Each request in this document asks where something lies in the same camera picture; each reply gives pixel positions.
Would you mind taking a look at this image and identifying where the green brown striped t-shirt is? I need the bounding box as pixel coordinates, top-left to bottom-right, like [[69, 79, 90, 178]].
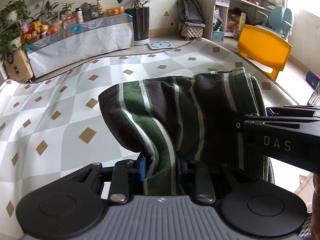
[[98, 68, 274, 196]]

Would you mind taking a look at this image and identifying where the orange plastic chair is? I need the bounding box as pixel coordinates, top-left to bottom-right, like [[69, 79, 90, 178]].
[[237, 24, 292, 81]]

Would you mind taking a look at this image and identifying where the white checkered tablecloth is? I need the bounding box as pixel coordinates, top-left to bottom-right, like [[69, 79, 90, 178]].
[[1, 38, 296, 239]]

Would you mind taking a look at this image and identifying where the light blue desk chair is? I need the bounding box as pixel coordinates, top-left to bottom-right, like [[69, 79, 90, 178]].
[[256, 5, 294, 41]]

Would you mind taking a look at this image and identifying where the white bathroom scale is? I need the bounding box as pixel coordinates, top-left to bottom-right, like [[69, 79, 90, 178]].
[[148, 41, 175, 50]]

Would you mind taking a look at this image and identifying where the patterned woven basket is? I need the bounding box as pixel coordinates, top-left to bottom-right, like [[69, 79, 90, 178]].
[[177, 21, 206, 40]]

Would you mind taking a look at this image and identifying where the long covered side table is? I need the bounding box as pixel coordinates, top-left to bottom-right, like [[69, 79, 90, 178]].
[[27, 14, 133, 78]]

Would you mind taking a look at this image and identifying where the white wooden desk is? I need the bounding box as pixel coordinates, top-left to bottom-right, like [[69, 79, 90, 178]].
[[198, 0, 272, 40]]

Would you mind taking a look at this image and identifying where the black ribbed plant pot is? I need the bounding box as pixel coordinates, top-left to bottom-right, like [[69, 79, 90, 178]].
[[125, 7, 150, 46]]

